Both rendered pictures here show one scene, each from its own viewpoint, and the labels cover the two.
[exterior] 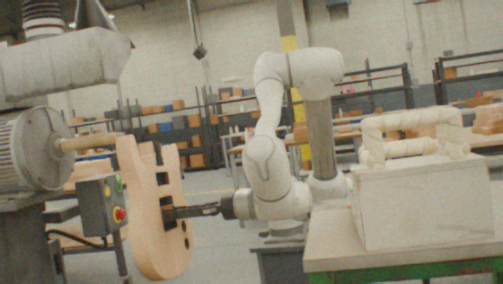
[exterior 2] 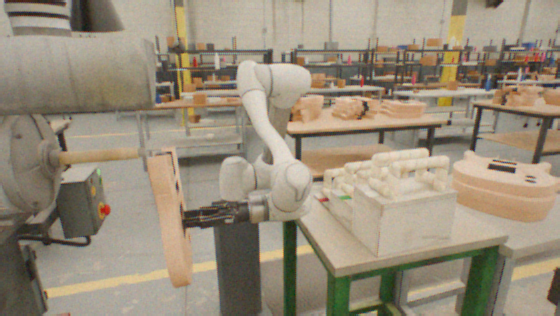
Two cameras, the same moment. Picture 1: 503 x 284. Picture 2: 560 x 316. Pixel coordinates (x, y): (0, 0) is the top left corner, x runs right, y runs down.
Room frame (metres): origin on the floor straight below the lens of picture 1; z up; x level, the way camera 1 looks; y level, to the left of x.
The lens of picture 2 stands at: (0.34, 0.38, 1.48)
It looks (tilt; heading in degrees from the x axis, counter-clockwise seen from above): 18 degrees down; 333
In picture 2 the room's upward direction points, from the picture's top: 1 degrees counter-clockwise
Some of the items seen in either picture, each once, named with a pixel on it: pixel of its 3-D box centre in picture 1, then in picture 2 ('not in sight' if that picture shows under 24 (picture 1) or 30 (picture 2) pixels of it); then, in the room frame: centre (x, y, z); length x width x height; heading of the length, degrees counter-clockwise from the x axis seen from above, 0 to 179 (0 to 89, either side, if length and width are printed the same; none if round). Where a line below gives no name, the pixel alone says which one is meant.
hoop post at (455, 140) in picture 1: (455, 137); (441, 175); (0.89, -0.44, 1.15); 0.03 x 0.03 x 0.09
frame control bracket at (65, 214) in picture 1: (73, 210); (49, 214); (1.47, 0.63, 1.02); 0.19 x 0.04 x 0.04; 168
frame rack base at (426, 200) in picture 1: (417, 199); (402, 213); (0.95, -0.37, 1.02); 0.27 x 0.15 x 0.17; 82
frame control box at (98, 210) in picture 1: (83, 215); (59, 214); (1.53, 0.61, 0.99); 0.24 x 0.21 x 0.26; 78
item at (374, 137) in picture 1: (375, 147); (393, 183); (0.92, -0.27, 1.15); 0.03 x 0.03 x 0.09
